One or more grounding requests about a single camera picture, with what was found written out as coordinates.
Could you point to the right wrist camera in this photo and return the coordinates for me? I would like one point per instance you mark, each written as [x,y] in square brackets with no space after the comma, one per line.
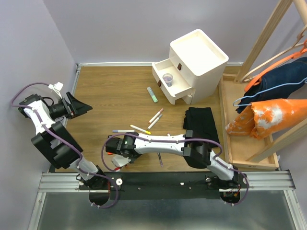
[120,162]

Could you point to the light blue wire hanger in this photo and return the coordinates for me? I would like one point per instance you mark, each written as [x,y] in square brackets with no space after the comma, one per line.
[267,90]

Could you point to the orange white garment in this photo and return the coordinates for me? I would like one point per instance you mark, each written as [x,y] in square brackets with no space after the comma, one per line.
[261,119]

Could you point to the black folded cloth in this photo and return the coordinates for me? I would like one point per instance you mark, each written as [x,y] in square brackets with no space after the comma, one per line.
[201,121]

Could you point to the black mounting base bar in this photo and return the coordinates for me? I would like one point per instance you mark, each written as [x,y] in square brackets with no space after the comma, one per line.
[173,185]

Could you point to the wooden hanger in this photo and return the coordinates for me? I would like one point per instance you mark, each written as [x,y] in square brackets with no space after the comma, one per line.
[271,57]

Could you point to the green grey highlighter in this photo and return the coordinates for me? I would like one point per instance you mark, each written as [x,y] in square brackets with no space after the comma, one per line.
[152,95]

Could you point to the translucent purple cup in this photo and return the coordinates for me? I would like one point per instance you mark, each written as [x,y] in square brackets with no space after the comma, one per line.
[168,78]

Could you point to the yellow tip marker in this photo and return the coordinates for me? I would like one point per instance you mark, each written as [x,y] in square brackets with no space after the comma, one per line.
[140,129]

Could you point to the wooden clothes rack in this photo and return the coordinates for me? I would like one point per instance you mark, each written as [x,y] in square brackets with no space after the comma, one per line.
[246,151]

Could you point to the dark blue jeans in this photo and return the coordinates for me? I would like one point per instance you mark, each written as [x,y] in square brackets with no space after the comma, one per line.
[287,73]

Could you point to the white drawer cabinet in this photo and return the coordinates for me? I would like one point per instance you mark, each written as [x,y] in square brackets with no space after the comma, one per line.
[203,63]

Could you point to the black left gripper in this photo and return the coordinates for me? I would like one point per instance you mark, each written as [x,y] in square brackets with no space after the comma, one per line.
[76,107]

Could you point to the orange hanger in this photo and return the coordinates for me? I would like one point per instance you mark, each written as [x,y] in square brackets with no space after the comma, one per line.
[257,79]

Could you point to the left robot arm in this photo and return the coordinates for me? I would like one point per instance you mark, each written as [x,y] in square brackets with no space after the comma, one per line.
[54,141]

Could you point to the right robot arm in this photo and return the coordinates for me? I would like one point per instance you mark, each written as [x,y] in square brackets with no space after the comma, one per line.
[199,153]

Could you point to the white bottom drawer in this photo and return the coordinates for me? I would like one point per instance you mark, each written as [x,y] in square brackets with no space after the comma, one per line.
[176,91]

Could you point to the dark purple pen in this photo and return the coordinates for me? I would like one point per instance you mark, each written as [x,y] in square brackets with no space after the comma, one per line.
[160,159]

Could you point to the grey tip marker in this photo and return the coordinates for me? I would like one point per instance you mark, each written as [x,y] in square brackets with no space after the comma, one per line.
[154,122]

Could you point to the beige tip marker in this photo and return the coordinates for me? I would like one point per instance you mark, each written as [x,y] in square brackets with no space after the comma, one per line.
[156,115]

